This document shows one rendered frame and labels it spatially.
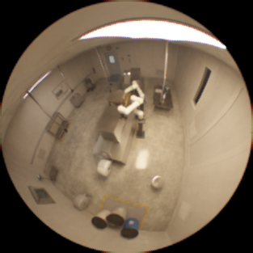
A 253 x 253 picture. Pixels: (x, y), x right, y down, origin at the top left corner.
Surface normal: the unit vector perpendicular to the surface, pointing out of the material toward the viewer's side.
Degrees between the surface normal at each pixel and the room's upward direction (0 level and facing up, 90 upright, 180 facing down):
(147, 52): 90
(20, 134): 90
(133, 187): 0
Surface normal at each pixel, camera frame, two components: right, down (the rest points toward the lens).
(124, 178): -0.14, -0.52
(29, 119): 0.95, 0.15
